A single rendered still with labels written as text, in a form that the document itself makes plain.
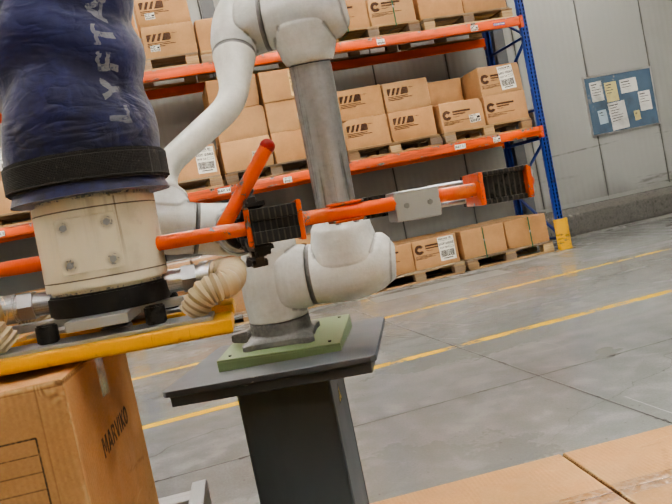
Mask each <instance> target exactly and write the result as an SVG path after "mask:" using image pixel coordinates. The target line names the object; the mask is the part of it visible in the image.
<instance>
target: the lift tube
mask: <svg viewBox="0 0 672 504"><path fill-rule="evenodd" d="M133 9H134V0H0V112H1V114H2V124H1V153H2V161H3V166H4V167H6V166H8V165H11V164H13V163H17V162H20V161H24V160H28V159H32V158H36V157H41V156H46V155H52V154H58V153H64V152H70V151H78V150H85V149H94V148H104V147H116V146H157V147H160V136H159V128H158V123H157V119H156V115H155V112H154V110H153V107H152V105H151V103H150V101H149V99H148V97H147V94H146V92H145V90H144V86H143V77H144V71H145V63H146V55H145V51H144V47H143V44H142V42H141V40H140V38H139V36H138V35H137V33H136V32H135V30H134V28H133V26H132V23H131V22H132V15H133ZM169 187H170V186H169V184H168V182H167V181H166V179H165V177H164V176H161V175H140V176H126V177H116V178H107V179H98V180H90V181H83V182H76V183H70V184H64V185H58V186H53V187H47V188H42V189H38V190H34V191H30V192H26V193H23V194H19V195H16V196H14V197H13V198H12V202H11V207H10V210H12V211H31V210H33V209H35V208H34V206H35V205H37V204H41V203H44V202H48V201H53V200H58V199H63V198H69V197H75V196H81V195H87V194H94V193H101V192H109V191H118V190H129V189H148V190H149V192H152V193H153V192H157V191H161V190H164V189H167V188H169Z"/></svg>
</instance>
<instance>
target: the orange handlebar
mask: <svg viewBox="0 0 672 504"><path fill-rule="evenodd" d="M476 196H477V187H476V185H475V183H470V184H464V185H458V186H452V187H446V188H441V189H439V198H440V202H441V203H443V202H449V201H455V200H461V199H467V198H473V197H476ZM362 201H363V202H362ZM395 207H396V202H395V200H394V199H393V197H387V198H381V199H375V200H369V201H364V199H357V200H356V199H355V198H353V199H350V201H345V202H339V203H338V202H337V201H335V202H332V204H329V205H326V208H321V209H315V210H309V211H303V218H304V224H305V226H308V225H314V224H320V223H326V222H329V224H335V225H341V223H344V222H349V221H353V222H359V220H361V219H366V218H367V217H366V216H367V215H373V214H379V213H385V212H390V211H395ZM244 236H247V232H246V226H245V221H244V222H238V223H232V224H226V225H220V226H214V227H208V228H202V229H196V230H190V231H184V232H178V233H172V234H166V235H160V236H157V237H156V240H155V243H156V247H157V249H158V250H159V251H162V250H168V249H173V248H179V247H185V246H191V245H197V244H203V243H209V242H214V241H220V240H226V239H232V238H238V237H244ZM39 271H42V267H41V261H40V258H39V256H35V257H29V258H23V259H17V260H11V261H5V262H0V278H3V277H9V276H15V275H21V274H27V273H33V272H39Z"/></svg>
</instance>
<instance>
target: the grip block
mask: <svg viewBox="0 0 672 504"><path fill-rule="evenodd" d="M243 217H244V221H245V226H246V232H247V240H248V245H249V248H250V249H252V248H255V245H260V244H265V243H271V242H277V241H283V240H289V239H294V238H298V239H302V240H304V239H307V235H306V230H305V224H304V218H303V212H302V206H301V200H300V199H296V200H294V201H292V202H291V203H287V204H281V205H275V206H269V207H263V208H257V209H251V210H249V211H248V208H243ZM254 244H255V245H254Z"/></svg>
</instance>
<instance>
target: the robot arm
mask: <svg viewBox="0 0 672 504"><path fill-rule="evenodd" d="M349 24H350V18H349V14H348V10H347V6H346V3H345V0H220V1H219V3H218V5H217V7H216V9H215V12H214V15H213V19H212V24H211V38H210V43H211V49H212V57H213V63H214V66H215V70H216V74H217V79H218V84H219V92H218V95H217V97H216V99H215V100H214V101H213V103H212V104H211V105H210V106H209V107H208V108H207V109H206V110H205V111H204V112H203V113H201V114H200V115H199V116H198V117H197V118H196V119H195V120H194V121H193V122H192V123H191V124H190V125H189V126H188V127H186V128H185V129H184V130H183V131H182V132H181V133H180V134H179V135H178V136H177V137H176V138H175V139H174V140H173V141H172V142H170V143H169V144H168V145H167V146H166V147H165V148H164V150H165V151H166V156H167V162H168V167H169V173H170V175H169V176H168V177H167V178H166V181H167V182H168V184H169V186H170V187H169V188H167V189H164V190H161V191H157V192H153V193H154V199H155V204H156V210H157V215H158V221H159V226H160V232H161V235H166V234H172V233H178V232H184V231H190V230H196V229H202V228H208V227H214V226H216V224H217V222H218V221H219V219H220V217H221V215H222V213H223V211H224V210H225V208H226V206H227V204H228V203H196V202H190V201H189V199H188V195H187V193H186V191H185V190H184V189H183V188H181V187H180V186H179V185H178V177H179V174H180V172H181V170H182V169H183V168H184V167H185V165H186V164H187V163H189V162H190V161H191V160H192V159H193V158H194V157H195V156H196V155H198V154H199V153H200V152H201V151H202V150H203V149H204V148H205V147H207V146H208V145H209V144H210V143H211V142H212V141H213V140H214V139H216V138H217V137H218V136H219V135H220V134H221V133H222V132H224V131H225V130H226V129H227V128H228V127H229V126H230V125H231V124H232V123H233V122H234V121H235V120H236V118H237V117H238V116H239V115H240V113H241V111H242V110H243V108H244V106H245V104H246V101H247V98H248V94H249V89H250V83H251V78H252V73H253V69H254V65H255V61H256V56H259V55H261V54H263V53H266V52H270V51H274V50H277V52H278V54H279V56H280V57H281V60H282V62H283V63H284V64H285V66H286V67H289V71H290V76H291V81H292V87H293V92H294V97H295V102H296V107H297V112H298V118H299V123H300V128H301V133H302V138H303V144H304V149H305V154H306V159H307V164H308V170H309V175H310V180H311V185H312V190H313V196H314V201H315V206H316V209H321V208H326V205H329V204H332V202H335V201H337V202H338V203H339V202H345V201H350V199H353V198H355V194H354V189H353V183H352V178H351V172H350V167H349V161H348V156H347V150H346V144H345V139H344V133H343V128H342V120H341V114H340V109H339V103H338V97H337V92H336V86H335V81H334V75H333V70H332V64H331V62H330V59H333V57H334V54H335V46H336V39H338V38H341V37H343V35H344V34H345V33H346V32H347V30H348V27H349ZM310 243H311V244H307V245H304V244H296V240H295V238H294V239H289V240H283V241H277V242H271V243H265V244H260V245H255V244H254V245H255V248H252V249H250V248H249V245H248V240H247V236H244V237H238V238H232V239H226V240H220V241H214V242H209V243H203V244H197V245H191V246H185V247H179V248H173V249H168V250H164V254H165V255H180V254H204V255H214V256H222V257H225V256H236V257H239V256H241V259H242V260H243V261H244V263H245V266H246V271H247V277H246V283H245V284H244V286H243V288H242V294H243V299H244V304H245V308H246V311H247V314H248V318H249V322H250V327H249V328H248V329H246V330H242V331H239V332H236V333H233V334H232V337H231V338H232V342H233V343H246V344H244V345H243V346H242V349H243V352H245V353H246V352H252V351H256V350H262V349H268V348H274V347H281V346H287V345H293V344H301V343H310V342H313V341H315V337H314V335H315V332H316V330H317V328H318V327H319V326H320V321H319V320H311V319H310V316H309V312H308V307H311V306H313V305H315V304H323V303H337V302H344V301H350V300H355V299H359V298H363V297H367V296H370V295H372V294H374V293H377V292H379V291H380V290H382V289H384V288H385V287H387V286H388V285H389V284H390V283H391V282H392V281H393V280H395V278H396V256H395V246H394V244H393V242H392V241H391V240H390V238H389V237H388V236H386V235H385V234H384V233H382V232H377V233H375V231H374V229H373V227H372V224H371V222H370V219H366V220H363V219H361V220H359V222H353V221H349V222H344V223H341V225H335V224H329V222H326V223H320V224H314V225H313V227H312V229H311V241H310Z"/></svg>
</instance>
